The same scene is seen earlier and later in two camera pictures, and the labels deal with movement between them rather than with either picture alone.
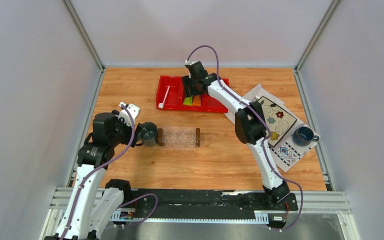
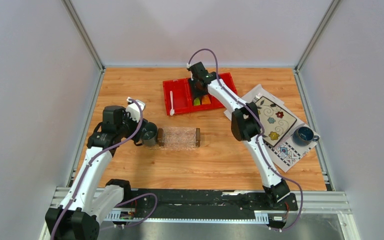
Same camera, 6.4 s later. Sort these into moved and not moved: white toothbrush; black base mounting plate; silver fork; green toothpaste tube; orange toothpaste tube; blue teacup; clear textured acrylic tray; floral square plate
Moved: white toothbrush; orange toothpaste tube; green toothpaste tube
Not moved: blue teacup; silver fork; black base mounting plate; clear textured acrylic tray; floral square plate
